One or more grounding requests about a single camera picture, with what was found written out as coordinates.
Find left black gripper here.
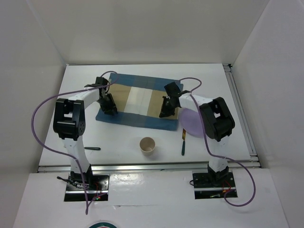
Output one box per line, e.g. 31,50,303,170
96,93,117,116

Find blue tan white placemat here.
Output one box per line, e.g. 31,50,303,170
95,73,183,131

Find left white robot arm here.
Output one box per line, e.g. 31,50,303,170
53,76,118,190

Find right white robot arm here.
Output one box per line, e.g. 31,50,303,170
159,82,235,187

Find purple plate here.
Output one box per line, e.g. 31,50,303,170
179,109,203,138

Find beige cup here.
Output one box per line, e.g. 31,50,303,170
139,137,155,156

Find green round sticker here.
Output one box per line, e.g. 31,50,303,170
88,221,117,228

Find green handled gold knife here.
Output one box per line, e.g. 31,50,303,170
181,128,186,156

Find green handled gold fork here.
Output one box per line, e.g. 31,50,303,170
84,147,101,151

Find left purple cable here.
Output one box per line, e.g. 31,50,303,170
31,70,119,215

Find purple cable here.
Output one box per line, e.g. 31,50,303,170
178,77,256,207
31,70,119,215

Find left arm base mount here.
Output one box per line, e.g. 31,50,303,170
57,174,110,202

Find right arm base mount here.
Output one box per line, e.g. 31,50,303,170
189,172,238,200

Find right aluminium rail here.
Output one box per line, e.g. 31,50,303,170
223,64,259,162

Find aluminium rail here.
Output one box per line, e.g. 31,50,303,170
38,156,261,173
223,64,259,162

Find front aluminium rail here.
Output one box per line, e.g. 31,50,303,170
38,156,261,173

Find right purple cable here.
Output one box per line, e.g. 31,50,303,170
178,77,256,207

